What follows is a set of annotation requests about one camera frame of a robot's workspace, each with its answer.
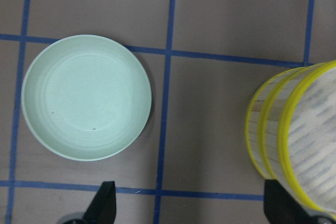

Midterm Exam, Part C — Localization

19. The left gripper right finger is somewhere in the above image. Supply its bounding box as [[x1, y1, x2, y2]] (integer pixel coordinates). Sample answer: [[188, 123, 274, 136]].
[[263, 178, 336, 224]]

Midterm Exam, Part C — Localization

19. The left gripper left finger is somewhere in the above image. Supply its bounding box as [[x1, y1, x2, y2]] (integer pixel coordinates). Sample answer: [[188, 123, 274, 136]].
[[59, 180, 117, 224]]

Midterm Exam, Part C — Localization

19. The yellow steamer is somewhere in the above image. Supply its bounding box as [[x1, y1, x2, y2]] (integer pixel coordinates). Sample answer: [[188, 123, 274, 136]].
[[244, 67, 302, 179], [259, 61, 335, 215]]

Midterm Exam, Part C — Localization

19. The green plate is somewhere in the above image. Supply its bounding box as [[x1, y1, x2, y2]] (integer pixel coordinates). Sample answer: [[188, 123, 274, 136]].
[[21, 35, 152, 161]]

